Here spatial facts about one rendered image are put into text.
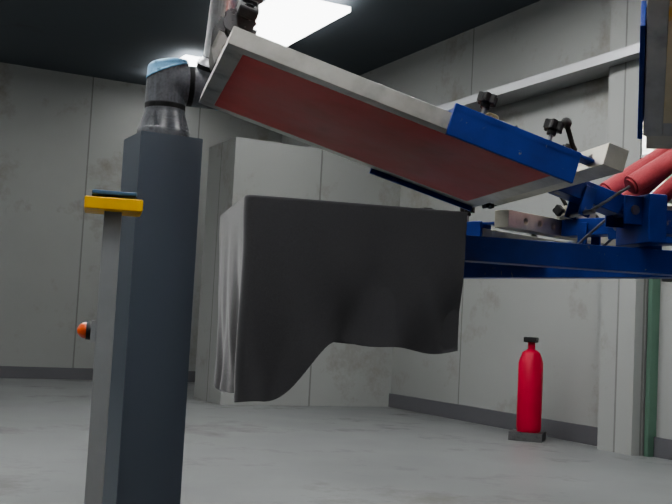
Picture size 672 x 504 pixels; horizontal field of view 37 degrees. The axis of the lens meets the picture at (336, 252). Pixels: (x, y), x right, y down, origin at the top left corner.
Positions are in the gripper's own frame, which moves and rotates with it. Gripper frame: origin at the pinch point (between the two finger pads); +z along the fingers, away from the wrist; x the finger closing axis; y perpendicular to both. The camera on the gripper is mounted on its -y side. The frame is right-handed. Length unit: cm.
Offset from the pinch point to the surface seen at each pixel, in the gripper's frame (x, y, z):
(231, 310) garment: -19, -7, 52
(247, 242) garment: -15.6, -22.2, 38.2
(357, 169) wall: -164, 630, -128
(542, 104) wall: -243, 448, -183
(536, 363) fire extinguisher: -272, 394, 4
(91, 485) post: -4, 9, 98
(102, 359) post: 3, 10, 71
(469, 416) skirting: -287, 518, 49
